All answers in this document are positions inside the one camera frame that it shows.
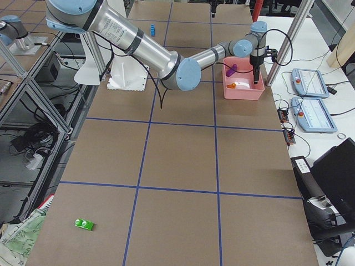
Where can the black laptop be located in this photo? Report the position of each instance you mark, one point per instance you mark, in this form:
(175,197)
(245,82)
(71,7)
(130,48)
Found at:
(334,173)

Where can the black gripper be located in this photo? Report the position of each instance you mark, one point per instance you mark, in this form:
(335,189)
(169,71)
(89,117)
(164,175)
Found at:
(254,60)

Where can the red cylinder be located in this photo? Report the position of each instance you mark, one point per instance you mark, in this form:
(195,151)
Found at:
(257,9)

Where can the pink plastic box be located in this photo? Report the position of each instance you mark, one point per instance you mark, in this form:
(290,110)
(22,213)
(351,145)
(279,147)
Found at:
(243,78)

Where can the lower teach pendant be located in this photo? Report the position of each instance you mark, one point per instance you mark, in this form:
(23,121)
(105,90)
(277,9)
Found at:
(312,115)

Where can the long blue block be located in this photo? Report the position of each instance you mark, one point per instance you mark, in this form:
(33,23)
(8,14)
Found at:
(152,30)

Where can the aluminium frame post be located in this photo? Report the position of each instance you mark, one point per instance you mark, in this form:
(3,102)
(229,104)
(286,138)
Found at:
(286,46)

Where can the upper teach pendant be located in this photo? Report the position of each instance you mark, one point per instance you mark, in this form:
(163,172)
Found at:
(309,83)

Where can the patterned cloth bag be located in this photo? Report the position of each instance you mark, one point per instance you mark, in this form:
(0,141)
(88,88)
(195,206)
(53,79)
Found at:
(19,239)

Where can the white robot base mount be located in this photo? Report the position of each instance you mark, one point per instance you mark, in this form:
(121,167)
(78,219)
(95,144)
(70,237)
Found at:
(127,74)

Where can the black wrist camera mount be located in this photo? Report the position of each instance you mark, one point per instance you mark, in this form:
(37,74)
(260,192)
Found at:
(272,53)

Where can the usb hub with cables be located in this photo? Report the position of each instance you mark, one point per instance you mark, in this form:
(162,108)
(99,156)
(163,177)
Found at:
(282,115)

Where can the purple block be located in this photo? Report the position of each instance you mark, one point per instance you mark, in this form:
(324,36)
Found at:
(231,71)

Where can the green block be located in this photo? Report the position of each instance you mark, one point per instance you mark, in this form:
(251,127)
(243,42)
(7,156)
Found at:
(84,224)

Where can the teach pendant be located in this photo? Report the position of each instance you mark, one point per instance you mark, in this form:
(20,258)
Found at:
(309,83)
(312,115)

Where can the orange sloped block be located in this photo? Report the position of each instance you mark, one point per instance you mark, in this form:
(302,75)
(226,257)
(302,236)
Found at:
(231,86)

